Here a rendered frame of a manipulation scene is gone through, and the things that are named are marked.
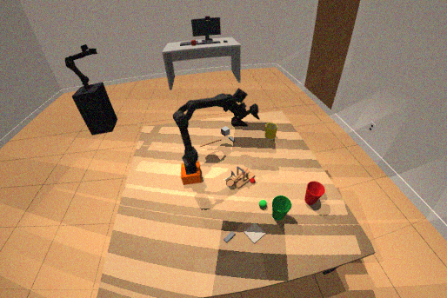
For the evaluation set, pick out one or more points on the dark red cup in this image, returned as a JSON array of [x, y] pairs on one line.
[[314, 191]]

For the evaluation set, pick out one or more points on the white flat square tile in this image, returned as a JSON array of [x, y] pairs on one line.
[[254, 233]]

